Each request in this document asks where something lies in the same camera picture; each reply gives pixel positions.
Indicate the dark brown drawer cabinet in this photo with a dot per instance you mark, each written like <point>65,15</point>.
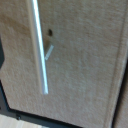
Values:
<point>33,117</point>

